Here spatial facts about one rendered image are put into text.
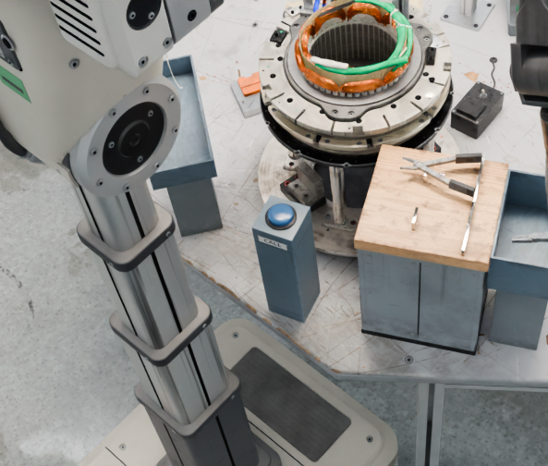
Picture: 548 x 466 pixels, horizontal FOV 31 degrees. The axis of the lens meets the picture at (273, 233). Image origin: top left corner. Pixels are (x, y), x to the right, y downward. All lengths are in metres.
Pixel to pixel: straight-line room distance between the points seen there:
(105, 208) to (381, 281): 0.48
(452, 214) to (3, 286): 1.68
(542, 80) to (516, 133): 0.84
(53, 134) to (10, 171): 2.06
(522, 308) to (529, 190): 0.18
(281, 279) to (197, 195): 0.25
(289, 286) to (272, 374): 0.66
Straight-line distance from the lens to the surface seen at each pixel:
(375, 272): 1.55
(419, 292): 1.58
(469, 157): 1.54
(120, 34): 0.78
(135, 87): 1.12
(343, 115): 1.59
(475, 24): 2.19
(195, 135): 1.70
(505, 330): 1.69
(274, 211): 1.55
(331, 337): 1.73
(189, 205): 1.81
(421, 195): 1.53
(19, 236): 2.99
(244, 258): 1.83
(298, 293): 1.66
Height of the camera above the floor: 2.29
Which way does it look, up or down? 54 degrees down
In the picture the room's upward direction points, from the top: 10 degrees counter-clockwise
